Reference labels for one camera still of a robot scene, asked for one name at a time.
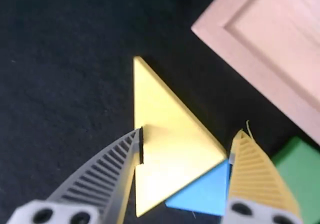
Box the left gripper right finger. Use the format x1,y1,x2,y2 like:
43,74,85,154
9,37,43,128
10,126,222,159
221,120,304,224

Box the square wooden tray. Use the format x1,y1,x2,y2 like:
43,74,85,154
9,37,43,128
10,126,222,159
190,0,320,147

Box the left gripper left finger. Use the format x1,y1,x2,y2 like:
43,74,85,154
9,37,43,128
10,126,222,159
5,127,146,224

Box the blue triangle tangram piece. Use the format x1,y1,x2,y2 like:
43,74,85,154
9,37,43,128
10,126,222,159
164,159,231,217

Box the green tangram piece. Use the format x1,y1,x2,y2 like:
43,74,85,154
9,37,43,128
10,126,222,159
270,136,320,224

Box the yellow triangle tangram piece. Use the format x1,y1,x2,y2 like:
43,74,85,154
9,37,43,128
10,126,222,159
132,56,228,218

